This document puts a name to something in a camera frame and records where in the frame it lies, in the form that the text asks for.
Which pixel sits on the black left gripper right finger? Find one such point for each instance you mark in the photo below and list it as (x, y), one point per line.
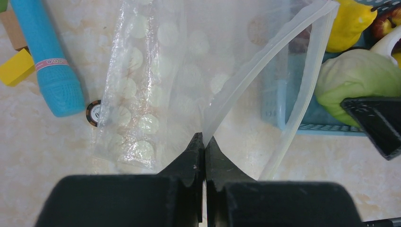
(234, 199)

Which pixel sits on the green cabbage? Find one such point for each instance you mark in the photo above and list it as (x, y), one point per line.
(355, 73)

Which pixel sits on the clear zip top bag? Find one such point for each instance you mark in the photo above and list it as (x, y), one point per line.
(179, 67)

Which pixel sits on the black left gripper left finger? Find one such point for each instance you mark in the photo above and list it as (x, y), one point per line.
(171, 198)

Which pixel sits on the light blue plastic basket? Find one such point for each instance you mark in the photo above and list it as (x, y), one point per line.
(290, 78)

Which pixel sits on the yellow wooden block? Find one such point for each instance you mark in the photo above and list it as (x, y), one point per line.
(17, 68)

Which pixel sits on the brown wooden block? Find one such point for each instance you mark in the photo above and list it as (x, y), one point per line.
(13, 30)

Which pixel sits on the dark red apple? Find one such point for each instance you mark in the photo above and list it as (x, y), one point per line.
(386, 22)

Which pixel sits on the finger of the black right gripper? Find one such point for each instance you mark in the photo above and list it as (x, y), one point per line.
(380, 119)

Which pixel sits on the yellow pear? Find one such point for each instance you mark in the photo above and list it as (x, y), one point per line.
(352, 19)

